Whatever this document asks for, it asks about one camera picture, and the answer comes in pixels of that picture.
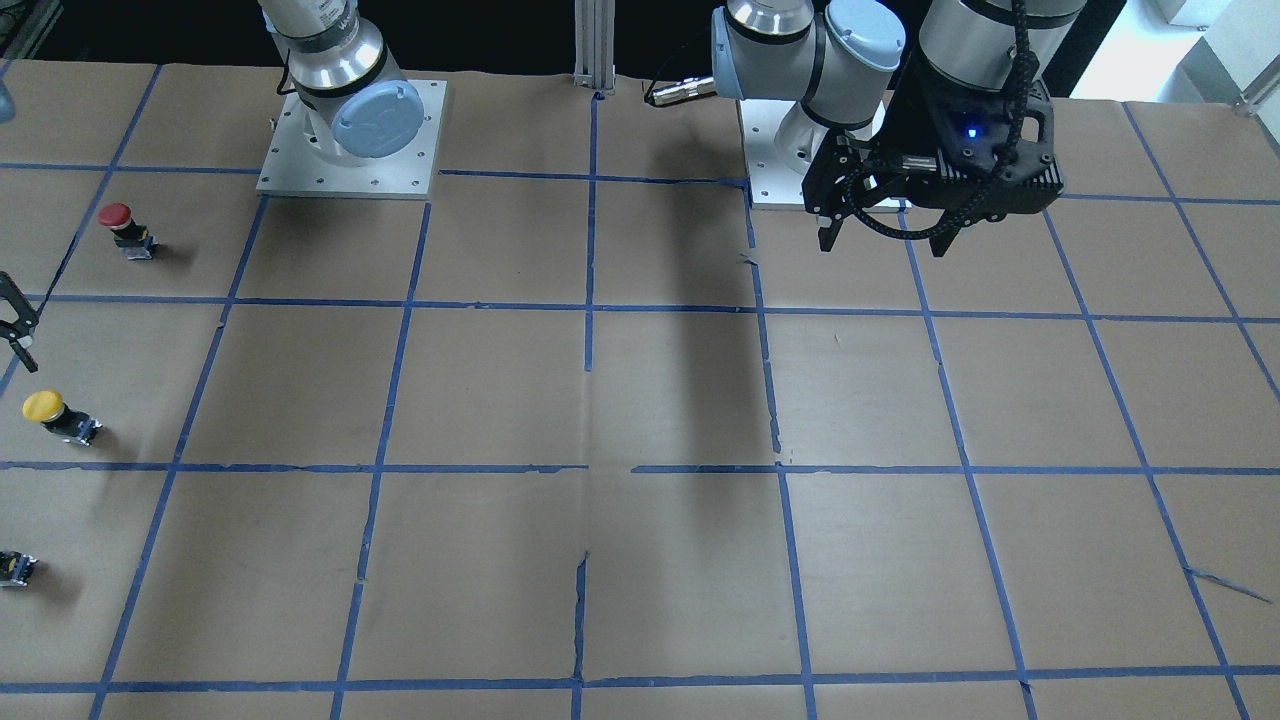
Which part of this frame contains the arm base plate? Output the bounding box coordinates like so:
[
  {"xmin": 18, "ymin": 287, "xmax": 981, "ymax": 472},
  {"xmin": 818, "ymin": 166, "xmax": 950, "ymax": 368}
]
[
  {"xmin": 739, "ymin": 99, "xmax": 827, "ymax": 211},
  {"xmin": 256, "ymin": 79, "xmax": 448, "ymax": 201}
]

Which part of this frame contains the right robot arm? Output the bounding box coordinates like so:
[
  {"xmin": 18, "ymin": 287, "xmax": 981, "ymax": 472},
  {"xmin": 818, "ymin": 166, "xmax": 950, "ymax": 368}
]
[{"xmin": 3, "ymin": 1, "xmax": 444, "ymax": 348}]

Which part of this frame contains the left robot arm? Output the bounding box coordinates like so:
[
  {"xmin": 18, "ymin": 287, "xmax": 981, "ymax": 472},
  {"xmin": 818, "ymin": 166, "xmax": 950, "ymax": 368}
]
[{"xmin": 710, "ymin": 1, "xmax": 1084, "ymax": 258}]

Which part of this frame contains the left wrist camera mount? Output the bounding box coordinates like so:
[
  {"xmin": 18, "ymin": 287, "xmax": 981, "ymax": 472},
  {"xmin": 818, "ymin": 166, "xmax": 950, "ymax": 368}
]
[{"xmin": 910, "ymin": 61, "xmax": 1066, "ymax": 217}]

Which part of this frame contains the yellow push button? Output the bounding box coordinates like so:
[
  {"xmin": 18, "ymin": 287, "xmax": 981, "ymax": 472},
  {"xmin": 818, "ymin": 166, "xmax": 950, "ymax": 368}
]
[{"xmin": 22, "ymin": 389, "xmax": 102, "ymax": 446}]

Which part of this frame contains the aluminium frame post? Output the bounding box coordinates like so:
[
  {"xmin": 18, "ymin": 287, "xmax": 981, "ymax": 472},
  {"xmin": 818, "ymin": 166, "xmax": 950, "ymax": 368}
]
[{"xmin": 572, "ymin": 0, "xmax": 616, "ymax": 96}]

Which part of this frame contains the small black contact block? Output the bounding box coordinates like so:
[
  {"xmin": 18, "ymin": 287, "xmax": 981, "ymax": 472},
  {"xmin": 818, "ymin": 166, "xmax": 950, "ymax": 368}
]
[{"xmin": 0, "ymin": 550, "xmax": 40, "ymax": 588}]

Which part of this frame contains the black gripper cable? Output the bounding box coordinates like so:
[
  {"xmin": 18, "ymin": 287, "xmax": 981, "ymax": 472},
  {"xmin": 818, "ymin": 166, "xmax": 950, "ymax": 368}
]
[{"xmin": 835, "ymin": 0, "xmax": 1036, "ymax": 241}]

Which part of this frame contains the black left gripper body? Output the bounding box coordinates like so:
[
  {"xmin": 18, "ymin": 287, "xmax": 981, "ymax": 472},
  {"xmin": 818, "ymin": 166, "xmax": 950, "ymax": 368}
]
[{"xmin": 801, "ymin": 70, "xmax": 961, "ymax": 225}]

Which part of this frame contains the red push button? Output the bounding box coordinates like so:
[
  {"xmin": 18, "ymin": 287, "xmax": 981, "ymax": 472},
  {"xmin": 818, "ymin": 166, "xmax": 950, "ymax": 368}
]
[{"xmin": 96, "ymin": 202, "xmax": 157, "ymax": 261}]

